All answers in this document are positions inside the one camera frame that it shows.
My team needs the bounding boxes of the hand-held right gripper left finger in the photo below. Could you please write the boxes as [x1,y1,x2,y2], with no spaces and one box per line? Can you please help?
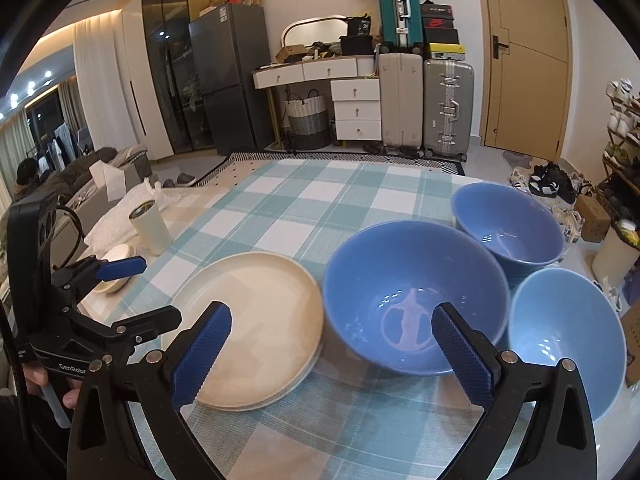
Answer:
[66,302,233,480]

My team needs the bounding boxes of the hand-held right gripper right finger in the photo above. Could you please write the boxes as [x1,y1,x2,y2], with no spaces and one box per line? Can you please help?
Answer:
[432,302,598,480]

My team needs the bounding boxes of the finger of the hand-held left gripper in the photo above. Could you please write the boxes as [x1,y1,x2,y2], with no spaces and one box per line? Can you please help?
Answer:
[60,255,148,295]
[75,307,184,357]

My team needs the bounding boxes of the cream plate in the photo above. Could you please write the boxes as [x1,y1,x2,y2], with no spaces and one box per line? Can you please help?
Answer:
[197,342,323,409]
[200,355,318,413]
[161,252,327,406]

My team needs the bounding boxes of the light blue bowl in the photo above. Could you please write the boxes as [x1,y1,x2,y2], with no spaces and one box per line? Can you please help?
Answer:
[510,267,628,426]

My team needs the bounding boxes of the person's left hand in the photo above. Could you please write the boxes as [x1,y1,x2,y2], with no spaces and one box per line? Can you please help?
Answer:
[25,366,84,409]

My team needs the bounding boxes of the white plastic bag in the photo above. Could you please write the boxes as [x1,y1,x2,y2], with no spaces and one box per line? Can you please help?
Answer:
[85,180,178,256]

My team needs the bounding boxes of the white tumbler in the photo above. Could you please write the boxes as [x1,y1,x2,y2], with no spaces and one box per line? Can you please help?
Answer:
[128,200,172,256]

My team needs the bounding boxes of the grey sofa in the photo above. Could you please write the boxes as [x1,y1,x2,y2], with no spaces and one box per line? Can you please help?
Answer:
[15,145,151,221]

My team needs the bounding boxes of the clothes rack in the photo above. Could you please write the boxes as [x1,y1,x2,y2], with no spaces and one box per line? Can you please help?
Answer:
[32,122,93,171]

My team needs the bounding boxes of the brown cardboard box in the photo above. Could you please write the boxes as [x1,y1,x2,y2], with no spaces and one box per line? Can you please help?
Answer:
[620,305,640,390]
[575,194,612,243]

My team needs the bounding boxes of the checked tablecloth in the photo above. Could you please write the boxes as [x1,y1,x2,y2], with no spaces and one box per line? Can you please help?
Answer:
[77,157,631,480]

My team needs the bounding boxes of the white bin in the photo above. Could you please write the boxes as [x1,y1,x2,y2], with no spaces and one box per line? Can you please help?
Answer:
[591,217,640,281]

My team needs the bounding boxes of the white curtain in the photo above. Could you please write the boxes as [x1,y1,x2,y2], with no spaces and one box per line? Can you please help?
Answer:
[72,10,151,161]

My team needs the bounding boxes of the pile of shoes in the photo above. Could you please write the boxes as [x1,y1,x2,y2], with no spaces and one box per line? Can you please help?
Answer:
[510,161,598,226]

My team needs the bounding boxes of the grey refrigerator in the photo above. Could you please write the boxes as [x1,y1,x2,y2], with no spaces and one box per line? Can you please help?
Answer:
[188,2,276,157]

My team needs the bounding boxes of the black glass cabinet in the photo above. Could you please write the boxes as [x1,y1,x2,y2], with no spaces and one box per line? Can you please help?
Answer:
[141,0,221,158]

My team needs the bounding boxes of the woven laundry basket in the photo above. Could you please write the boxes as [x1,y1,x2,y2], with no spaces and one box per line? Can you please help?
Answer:
[282,90,333,151]

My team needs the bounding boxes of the wooden shoe rack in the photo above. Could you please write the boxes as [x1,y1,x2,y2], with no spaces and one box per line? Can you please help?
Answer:
[600,125,640,221]

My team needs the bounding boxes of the silver suitcase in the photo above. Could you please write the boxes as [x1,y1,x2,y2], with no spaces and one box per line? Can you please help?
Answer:
[422,58,476,162]

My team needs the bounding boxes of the beige suitcase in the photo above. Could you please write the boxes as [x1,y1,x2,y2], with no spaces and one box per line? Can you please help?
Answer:
[377,51,425,157]

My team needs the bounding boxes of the white dressing table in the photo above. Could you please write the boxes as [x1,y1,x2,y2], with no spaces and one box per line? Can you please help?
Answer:
[251,54,383,147]

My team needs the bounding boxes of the oval mirror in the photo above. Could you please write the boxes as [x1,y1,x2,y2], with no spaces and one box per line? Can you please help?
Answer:
[281,16,351,51]

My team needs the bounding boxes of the yellow black shoe box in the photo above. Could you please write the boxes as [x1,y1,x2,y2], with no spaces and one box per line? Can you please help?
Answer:
[425,42,467,60]

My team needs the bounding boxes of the rows of shoes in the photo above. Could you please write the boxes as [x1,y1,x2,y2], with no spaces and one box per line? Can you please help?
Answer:
[602,77,640,211]

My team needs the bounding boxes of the black bag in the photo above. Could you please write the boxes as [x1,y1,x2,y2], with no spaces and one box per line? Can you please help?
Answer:
[340,16,376,56]

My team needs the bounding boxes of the teal suitcase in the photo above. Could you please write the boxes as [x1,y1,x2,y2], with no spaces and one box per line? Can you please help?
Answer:
[377,0,422,53]

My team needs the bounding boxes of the wooden door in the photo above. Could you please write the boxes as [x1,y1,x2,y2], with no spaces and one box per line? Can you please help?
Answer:
[474,0,572,163]

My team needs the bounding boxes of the black cable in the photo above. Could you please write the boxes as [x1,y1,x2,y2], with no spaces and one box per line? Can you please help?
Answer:
[52,204,85,268]

